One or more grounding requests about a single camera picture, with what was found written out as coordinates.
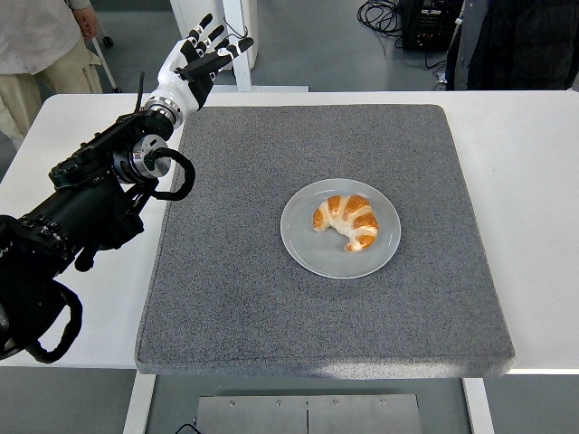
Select person in light trousers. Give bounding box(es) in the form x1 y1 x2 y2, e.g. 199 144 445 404
0 0 104 150

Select black floor cables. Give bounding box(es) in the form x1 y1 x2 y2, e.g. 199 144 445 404
356 0 448 72

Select grey chair with wheels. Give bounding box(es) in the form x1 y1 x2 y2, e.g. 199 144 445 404
90 22 123 95

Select white-black robot hand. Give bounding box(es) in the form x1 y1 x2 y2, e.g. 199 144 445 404
151 13 254 114

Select grey felt mat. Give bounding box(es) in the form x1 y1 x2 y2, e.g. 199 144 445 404
134 105 516 380

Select grey metal plate with screws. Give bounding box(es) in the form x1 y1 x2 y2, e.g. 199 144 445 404
195 393 422 434

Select white cabinet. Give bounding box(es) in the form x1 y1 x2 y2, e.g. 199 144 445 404
169 0 259 71

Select white table leg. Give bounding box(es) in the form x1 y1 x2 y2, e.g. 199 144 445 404
460 377 497 434
121 373 157 434

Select grey round plate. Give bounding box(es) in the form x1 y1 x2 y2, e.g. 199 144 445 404
280 178 403 280

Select black electronics box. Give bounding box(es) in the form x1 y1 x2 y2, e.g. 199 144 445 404
397 0 465 52

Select white table post with foot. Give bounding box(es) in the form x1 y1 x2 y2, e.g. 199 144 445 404
180 0 308 94

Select person in dark coat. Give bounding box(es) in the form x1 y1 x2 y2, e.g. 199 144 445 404
444 0 579 91

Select golden croissant bread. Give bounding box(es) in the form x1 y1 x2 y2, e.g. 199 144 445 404
311 193 379 253

